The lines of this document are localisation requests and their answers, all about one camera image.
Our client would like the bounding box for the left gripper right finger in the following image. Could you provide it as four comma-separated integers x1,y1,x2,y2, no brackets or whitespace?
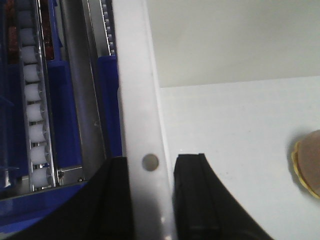
174,153,271,240

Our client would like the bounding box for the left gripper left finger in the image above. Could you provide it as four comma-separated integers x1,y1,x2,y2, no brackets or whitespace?
0,157,135,240

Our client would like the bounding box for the pink plush football toy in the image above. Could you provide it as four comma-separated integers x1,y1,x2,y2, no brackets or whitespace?
291,129,320,199

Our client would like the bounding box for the white plastic tote crate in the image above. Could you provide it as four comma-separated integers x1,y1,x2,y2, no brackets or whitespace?
112,0,320,240

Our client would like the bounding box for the left white roller track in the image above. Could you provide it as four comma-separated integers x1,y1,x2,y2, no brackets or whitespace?
14,0,58,193

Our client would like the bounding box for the blue bin upper left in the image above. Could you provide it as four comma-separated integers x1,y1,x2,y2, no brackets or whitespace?
0,0,123,223

